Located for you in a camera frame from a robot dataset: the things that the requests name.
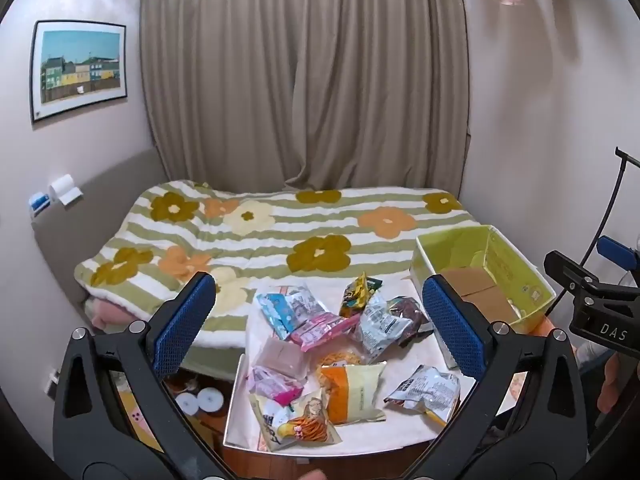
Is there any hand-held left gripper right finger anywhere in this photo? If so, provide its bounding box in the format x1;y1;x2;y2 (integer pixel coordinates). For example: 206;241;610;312
400;272;593;480

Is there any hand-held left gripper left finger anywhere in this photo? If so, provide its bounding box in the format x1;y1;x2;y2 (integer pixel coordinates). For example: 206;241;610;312
52;271;236;480

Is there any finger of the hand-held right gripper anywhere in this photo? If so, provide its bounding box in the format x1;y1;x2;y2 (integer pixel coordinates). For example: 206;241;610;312
544;250;608;297
597;235;640;272

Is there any dark purple snack packet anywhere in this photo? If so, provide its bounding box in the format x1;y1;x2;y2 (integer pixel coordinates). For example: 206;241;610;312
387;296;433;348

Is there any yellow-green cardboard box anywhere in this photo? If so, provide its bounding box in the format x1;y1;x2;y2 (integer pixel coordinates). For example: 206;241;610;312
410;225;557;333

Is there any silver crinkled snack packet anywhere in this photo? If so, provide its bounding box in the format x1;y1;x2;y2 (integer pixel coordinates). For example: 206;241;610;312
384;365;461;428

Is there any silver blue snack packet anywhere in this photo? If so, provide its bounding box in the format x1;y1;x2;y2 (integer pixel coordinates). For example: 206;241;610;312
352;294;416;365

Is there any light blue snowman packet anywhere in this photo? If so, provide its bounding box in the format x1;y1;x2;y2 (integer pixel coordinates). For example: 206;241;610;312
256;292;301;341

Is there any gold green snack bag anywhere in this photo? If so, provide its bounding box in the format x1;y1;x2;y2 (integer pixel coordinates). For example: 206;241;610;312
340;272;383;318

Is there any pale mauve packet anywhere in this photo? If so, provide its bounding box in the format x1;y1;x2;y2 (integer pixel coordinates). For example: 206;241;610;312
255;337;311;380

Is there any clear pink candy packet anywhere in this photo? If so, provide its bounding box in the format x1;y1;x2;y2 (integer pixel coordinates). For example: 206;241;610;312
248;365;306;407

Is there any clear noodle snack packet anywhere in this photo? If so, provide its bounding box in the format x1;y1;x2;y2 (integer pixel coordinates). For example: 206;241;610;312
317;350;363;370

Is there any orange white snack bag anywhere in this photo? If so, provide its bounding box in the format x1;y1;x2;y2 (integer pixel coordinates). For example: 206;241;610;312
319;360;388;426

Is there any white blue-edged packet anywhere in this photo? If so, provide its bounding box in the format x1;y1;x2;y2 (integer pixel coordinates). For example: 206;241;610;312
285;282;331;321

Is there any pink snack packet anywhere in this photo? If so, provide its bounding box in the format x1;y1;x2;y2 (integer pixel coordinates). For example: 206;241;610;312
290;312;361;351

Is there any yellow cartoon snack bag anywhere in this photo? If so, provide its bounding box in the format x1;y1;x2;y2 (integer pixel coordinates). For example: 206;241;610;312
248;389;343;452

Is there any person's right hand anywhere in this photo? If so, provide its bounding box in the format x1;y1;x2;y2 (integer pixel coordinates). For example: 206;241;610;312
597;355;627;412

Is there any pink pillow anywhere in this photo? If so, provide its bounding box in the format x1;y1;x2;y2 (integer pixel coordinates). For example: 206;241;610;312
85;297;151;333

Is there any white round roll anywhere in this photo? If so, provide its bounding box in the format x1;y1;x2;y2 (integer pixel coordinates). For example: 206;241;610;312
175;392;201;416
196;387;224;415

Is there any green striped floral blanket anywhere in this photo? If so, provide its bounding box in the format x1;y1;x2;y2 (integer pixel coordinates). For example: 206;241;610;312
74;182;478;351

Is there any grey upholstered headboard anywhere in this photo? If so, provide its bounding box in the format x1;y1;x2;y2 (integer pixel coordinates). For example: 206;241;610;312
31;147;168;321

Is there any white paper roll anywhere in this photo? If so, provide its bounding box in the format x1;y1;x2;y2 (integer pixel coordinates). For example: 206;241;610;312
48;174;83;206

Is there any beige curtain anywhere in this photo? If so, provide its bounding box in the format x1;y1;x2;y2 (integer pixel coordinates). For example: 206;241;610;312
140;0;473;193

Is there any framed house picture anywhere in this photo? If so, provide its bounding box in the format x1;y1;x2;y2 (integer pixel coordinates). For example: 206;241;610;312
29;20;128;125

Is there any black cable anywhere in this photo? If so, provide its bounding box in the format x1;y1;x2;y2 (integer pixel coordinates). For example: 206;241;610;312
580;147;640;273

